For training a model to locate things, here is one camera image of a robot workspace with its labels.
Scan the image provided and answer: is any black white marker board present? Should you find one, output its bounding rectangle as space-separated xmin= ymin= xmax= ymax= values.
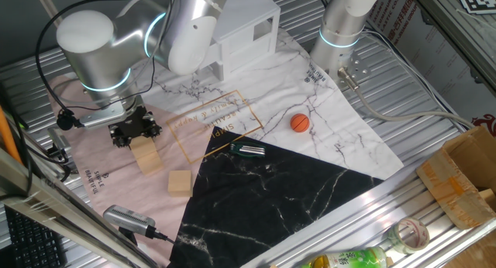
xmin=455 ymin=0 xmax=496 ymax=15

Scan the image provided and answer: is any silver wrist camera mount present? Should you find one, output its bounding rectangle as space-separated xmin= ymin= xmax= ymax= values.
xmin=77 ymin=100 xmax=137 ymax=130

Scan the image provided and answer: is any gray robot cable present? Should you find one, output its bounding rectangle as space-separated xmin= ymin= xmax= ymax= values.
xmin=336 ymin=66 xmax=476 ymax=130

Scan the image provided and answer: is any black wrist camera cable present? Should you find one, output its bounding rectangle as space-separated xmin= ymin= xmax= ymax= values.
xmin=34 ymin=0 xmax=171 ymax=132

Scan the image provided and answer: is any small gray clamped device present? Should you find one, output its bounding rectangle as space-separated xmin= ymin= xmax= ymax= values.
xmin=46 ymin=127 xmax=74 ymax=163

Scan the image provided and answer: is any white cable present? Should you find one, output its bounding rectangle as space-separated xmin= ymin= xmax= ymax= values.
xmin=362 ymin=30 xmax=468 ymax=126

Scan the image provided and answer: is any silver depth camera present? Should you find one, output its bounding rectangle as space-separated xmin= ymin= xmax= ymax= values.
xmin=102 ymin=204 xmax=157 ymax=238

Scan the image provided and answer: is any marble pink black cloth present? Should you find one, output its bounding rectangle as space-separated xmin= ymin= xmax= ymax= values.
xmin=45 ymin=26 xmax=405 ymax=268

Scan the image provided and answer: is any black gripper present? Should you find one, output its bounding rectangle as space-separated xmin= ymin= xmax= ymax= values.
xmin=108 ymin=104 xmax=164 ymax=149

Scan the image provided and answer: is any green holder with silver bits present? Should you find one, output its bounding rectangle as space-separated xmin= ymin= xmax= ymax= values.
xmin=228 ymin=142 xmax=267 ymax=158

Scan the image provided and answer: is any white sheet with red print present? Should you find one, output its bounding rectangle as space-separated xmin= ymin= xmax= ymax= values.
xmin=366 ymin=0 xmax=496 ymax=128

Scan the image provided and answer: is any black keyboard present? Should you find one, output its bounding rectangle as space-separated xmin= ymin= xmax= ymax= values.
xmin=3 ymin=205 xmax=69 ymax=268

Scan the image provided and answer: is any plain wooden cube block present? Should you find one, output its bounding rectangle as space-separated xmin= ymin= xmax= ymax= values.
xmin=136 ymin=150 xmax=165 ymax=176
xmin=167 ymin=169 xmax=194 ymax=198
xmin=129 ymin=135 xmax=157 ymax=160

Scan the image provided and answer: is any white plastic drawer cabinet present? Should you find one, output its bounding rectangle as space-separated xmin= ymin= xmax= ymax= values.
xmin=197 ymin=0 xmax=281 ymax=82

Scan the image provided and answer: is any brown cardboard box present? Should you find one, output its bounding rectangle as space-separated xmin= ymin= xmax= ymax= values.
xmin=415 ymin=125 xmax=496 ymax=230

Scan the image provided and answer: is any orange pole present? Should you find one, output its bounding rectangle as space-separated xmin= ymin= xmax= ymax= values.
xmin=0 ymin=105 xmax=23 ymax=164

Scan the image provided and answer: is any small orange basketball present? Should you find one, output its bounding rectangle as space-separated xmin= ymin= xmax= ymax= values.
xmin=290 ymin=112 xmax=311 ymax=134

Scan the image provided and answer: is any aluminium frame beam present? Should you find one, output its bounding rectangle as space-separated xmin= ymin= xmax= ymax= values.
xmin=406 ymin=0 xmax=496 ymax=93

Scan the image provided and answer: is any clear tape roll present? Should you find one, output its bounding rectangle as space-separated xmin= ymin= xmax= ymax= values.
xmin=387 ymin=216 xmax=431 ymax=256

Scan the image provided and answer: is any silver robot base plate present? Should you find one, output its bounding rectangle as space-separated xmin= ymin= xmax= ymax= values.
xmin=329 ymin=53 xmax=372 ymax=87

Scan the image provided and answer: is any aluminium frame post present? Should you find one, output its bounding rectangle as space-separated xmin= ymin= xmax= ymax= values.
xmin=0 ymin=147 xmax=160 ymax=268

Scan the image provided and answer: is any green tea bottle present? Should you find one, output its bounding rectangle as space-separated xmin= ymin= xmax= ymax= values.
xmin=300 ymin=246 xmax=388 ymax=268

